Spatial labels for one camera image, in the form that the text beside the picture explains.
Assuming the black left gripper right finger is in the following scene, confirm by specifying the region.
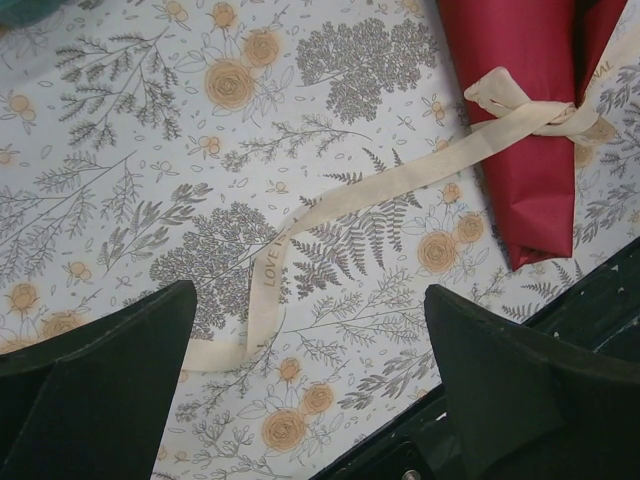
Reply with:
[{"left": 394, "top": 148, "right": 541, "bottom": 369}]
[{"left": 424, "top": 285, "right": 639, "bottom": 479}]

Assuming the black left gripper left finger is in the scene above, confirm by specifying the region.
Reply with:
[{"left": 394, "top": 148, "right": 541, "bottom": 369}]
[{"left": 1, "top": 280, "right": 196, "bottom": 479}]

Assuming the cream printed ribbon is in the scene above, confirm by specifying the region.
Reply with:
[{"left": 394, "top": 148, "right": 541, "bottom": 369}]
[{"left": 183, "top": 67, "right": 599, "bottom": 372}]

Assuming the dark red wrapping paper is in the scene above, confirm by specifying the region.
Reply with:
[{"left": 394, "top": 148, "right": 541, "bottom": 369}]
[{"left": 438, "top": 1, "right": 626, "bottom": 269}]

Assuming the teal plastic fruit basket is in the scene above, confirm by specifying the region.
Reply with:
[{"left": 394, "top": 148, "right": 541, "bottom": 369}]
[{"left": 0, "top": 0, "right": 64, "bottom": 28}]

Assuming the black table front rail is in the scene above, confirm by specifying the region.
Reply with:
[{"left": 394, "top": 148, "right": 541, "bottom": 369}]
[{"left": 320, "top": 244, "right": 639, "bottom": 479}]

